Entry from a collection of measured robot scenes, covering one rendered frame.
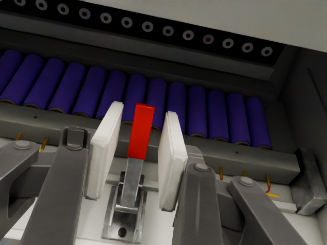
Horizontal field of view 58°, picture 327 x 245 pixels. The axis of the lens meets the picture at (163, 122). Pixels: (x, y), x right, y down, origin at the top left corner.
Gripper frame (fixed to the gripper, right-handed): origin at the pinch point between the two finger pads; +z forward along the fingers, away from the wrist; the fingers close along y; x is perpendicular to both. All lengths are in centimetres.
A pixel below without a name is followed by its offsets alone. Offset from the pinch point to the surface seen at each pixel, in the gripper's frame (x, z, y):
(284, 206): -5.1, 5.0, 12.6
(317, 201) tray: -3.7, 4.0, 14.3
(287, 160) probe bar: -1.9, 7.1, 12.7
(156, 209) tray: -6.5, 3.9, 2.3
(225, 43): 6.3, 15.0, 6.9
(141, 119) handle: 0.9, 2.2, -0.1
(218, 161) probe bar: -2.8, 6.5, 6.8
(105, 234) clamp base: -7.5, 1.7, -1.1
